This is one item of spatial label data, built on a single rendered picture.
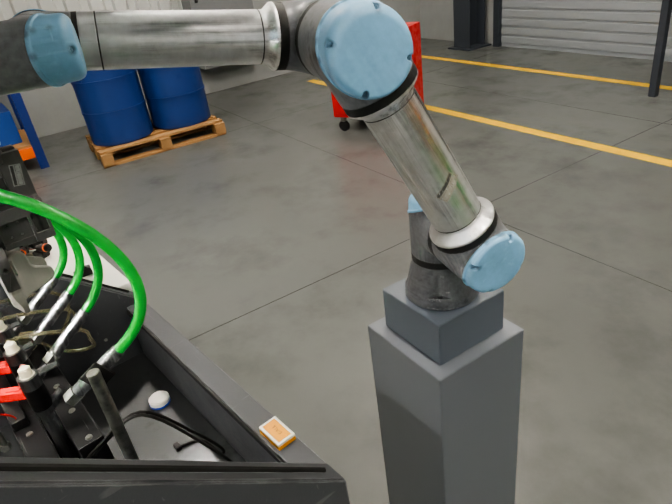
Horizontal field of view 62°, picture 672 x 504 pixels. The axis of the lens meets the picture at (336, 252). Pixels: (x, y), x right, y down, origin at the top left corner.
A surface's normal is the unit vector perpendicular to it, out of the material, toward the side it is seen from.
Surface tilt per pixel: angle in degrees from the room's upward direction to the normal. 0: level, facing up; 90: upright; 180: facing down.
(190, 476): 43
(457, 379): 90
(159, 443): 0
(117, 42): 86
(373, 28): 83
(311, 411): 0
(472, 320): 90
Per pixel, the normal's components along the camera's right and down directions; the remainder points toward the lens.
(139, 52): 0.32, 0.71
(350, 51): 0.27, 0.33
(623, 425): -0.13, -0.86
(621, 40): -0.83, 0.36
